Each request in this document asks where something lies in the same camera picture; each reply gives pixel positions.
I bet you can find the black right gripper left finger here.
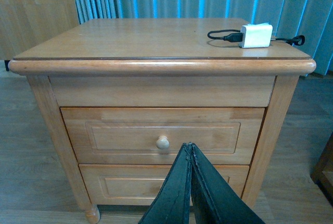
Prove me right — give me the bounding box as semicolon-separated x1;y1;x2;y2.
139;143;192;223

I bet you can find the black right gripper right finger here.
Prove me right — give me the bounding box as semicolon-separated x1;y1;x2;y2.
189;143;264;223

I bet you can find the wooden drawer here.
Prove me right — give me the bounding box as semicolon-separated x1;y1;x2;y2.
78;163;250;206
61;108;264;165

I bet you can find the round wooden drawer knob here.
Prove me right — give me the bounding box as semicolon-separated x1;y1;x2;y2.
156;136;170;150

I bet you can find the dark wooden furniture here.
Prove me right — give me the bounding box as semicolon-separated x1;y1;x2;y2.
311;134;332;205

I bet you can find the wooden nightstand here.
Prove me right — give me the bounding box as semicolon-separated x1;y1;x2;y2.
9;18;316;223

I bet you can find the white power adapter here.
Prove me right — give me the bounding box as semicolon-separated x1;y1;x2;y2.
239;23;273;48

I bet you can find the grey pleated curtain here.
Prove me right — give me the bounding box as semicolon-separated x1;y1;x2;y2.
75;0;332;75

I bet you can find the large wooden cabinet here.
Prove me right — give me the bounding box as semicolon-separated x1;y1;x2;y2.
1;0;79;60

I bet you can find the black cable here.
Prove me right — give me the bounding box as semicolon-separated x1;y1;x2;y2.
207;30;306;46

